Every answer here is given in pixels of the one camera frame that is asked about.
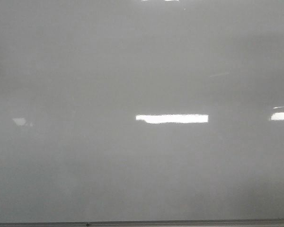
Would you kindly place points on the white whiteboard with aluminium frame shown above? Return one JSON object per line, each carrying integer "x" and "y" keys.
{"x": 123, "y": 110}

